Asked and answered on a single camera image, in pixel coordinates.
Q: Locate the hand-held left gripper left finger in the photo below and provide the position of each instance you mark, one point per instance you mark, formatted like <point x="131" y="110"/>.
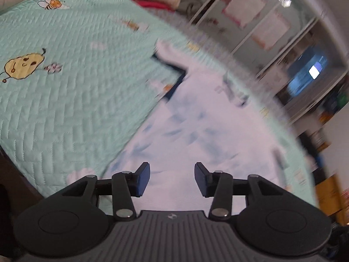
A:
<point x="143" y="180"/>

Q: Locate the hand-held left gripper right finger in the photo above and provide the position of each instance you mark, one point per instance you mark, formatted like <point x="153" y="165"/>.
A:
<point x="201" y="180"/>

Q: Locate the white blue floral shirt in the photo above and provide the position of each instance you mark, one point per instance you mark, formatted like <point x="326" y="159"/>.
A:
<point x="204" y="128"/>

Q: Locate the wooden side cabinet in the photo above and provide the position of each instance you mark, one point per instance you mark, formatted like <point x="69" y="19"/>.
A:
<point x="330" y="196"/>

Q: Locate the red cloth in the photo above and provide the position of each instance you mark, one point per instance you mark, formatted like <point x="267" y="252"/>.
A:
<point x="152" y="4"/>

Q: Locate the sliding door wardrobe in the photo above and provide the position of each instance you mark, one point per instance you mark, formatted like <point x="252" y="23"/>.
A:
<point x="300" y="11"/>

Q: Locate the orange-bordered wall chart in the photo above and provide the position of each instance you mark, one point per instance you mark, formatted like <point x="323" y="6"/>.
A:
<point x="270" y="31"/>

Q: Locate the pink-bordered wall chart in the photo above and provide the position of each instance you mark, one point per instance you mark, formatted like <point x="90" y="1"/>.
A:
<point x="244" y="6"/>

